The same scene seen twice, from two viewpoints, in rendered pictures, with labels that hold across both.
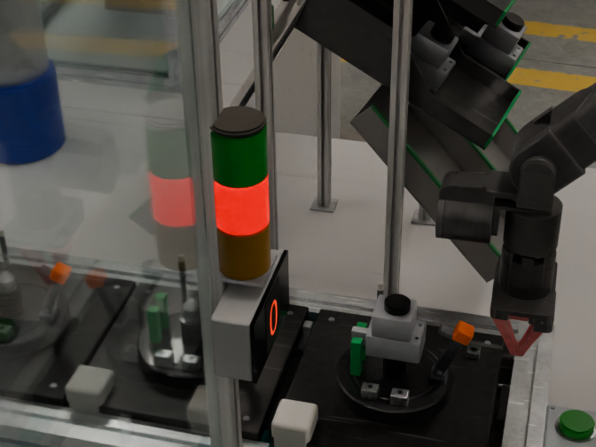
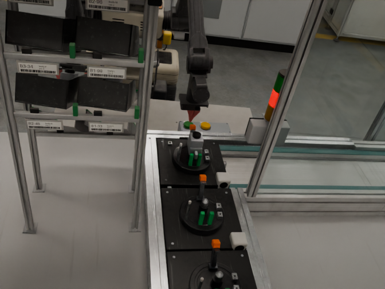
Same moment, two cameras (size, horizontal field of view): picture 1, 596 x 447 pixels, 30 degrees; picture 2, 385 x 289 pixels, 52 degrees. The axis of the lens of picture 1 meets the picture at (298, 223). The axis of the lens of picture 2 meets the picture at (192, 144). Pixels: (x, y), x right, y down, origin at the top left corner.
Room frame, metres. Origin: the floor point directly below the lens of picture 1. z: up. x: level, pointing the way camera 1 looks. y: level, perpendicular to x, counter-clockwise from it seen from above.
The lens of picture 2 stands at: (1.52, 0.81, 1.92)
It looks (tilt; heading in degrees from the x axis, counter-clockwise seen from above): 40 degrees down; 241
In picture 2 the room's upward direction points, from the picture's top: 11 degrees clockwise
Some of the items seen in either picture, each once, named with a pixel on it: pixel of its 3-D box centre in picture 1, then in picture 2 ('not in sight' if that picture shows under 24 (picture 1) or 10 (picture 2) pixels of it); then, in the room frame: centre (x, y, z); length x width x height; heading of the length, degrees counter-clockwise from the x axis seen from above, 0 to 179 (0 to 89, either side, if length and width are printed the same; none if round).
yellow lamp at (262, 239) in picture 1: (243, 243); (274, 111); (0.84, 0.05, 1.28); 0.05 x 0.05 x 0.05
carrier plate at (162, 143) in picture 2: (394, 388); (191, 162); (1.00, -0.11, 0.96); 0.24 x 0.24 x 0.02; 75
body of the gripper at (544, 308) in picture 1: (526, 270); (194, 94); (0.96, -0.25, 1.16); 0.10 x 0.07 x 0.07; 166
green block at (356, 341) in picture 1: (356, 356); (199, 159); (0.99, -0.07, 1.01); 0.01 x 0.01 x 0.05; 75
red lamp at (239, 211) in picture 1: (241, 198); (279, 97); (0.84, 0.05, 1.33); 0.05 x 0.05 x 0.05
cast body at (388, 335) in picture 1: (388, 323); (195, 143); (1.00, -0.10, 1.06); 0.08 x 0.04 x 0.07; 75
